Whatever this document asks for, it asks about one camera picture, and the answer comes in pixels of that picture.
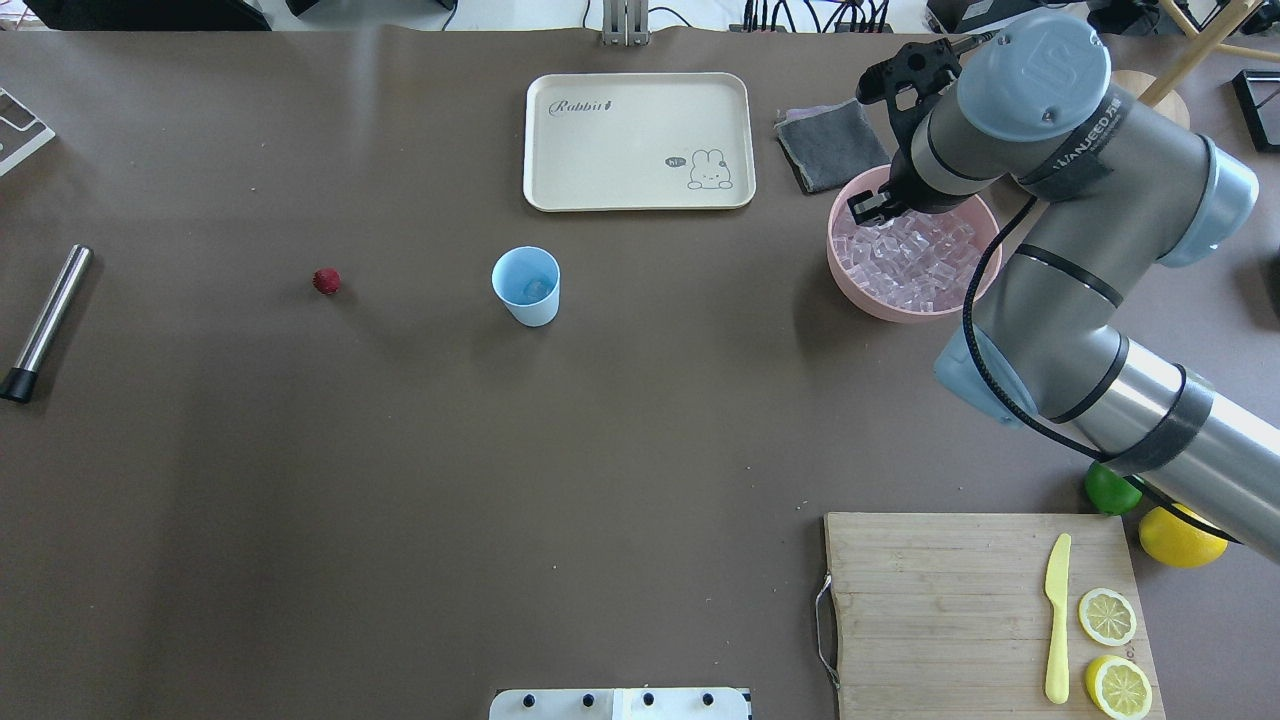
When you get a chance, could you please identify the red strawberry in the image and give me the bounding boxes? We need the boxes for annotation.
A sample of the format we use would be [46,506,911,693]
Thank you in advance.
[311,266,342,296]

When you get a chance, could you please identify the steel muddler black tip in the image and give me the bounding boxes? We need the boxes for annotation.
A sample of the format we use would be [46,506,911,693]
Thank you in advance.
[1,243,93,404]

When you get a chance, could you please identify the lemon half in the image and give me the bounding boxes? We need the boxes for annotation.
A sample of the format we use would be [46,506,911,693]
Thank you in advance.
[1084,655,1155,719]

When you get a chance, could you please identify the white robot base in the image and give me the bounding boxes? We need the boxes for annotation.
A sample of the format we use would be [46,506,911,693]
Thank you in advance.
[488,685,754,719]

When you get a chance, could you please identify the lemon slice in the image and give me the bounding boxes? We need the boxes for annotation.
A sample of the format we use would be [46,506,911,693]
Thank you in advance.
[1076,587,1138,647]

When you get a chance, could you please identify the clear ice cube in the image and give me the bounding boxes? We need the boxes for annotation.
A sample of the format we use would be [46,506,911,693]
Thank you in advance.
[521,277,556,304]

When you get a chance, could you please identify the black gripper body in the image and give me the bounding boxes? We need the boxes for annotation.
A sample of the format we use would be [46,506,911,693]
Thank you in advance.
[856,38,966,214]

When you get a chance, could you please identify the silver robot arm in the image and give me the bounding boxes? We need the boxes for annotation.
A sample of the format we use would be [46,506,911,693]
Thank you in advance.
[849,10,1279,559]

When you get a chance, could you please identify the wooden glass stand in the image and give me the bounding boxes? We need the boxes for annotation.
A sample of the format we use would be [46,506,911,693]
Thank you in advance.
[1110,1,1279,129]

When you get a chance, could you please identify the pink bowl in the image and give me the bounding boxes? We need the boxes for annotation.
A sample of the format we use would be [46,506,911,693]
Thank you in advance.
[826,165,1000,323]

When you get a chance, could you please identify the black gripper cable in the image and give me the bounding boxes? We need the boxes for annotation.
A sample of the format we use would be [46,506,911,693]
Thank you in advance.
[961,195,1242,546]

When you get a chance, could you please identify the green lime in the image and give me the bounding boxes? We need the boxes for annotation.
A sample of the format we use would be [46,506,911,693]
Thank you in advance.
[1083,462,1143,516]

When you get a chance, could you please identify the whole lemon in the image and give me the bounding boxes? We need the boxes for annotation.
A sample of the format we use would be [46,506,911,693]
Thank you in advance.
[1138,507,1229,569]

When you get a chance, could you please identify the grey folded cloth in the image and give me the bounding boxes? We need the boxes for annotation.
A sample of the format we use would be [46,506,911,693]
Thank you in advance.
[774,97,890,195]

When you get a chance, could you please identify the light blue plastic cup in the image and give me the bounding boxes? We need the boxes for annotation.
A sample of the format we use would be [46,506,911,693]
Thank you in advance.
[492,246,561,328]

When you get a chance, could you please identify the yellow plastic knife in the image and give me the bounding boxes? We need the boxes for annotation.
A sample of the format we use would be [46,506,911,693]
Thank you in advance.
[1043,533,1073,705]

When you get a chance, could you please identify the wooden cutting board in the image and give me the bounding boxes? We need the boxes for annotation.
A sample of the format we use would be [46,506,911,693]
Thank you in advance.
[824,512,1140,719]

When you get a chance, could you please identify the cream rabbit serving tray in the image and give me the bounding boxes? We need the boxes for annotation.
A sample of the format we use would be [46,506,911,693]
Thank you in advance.
[524,72,756,213]

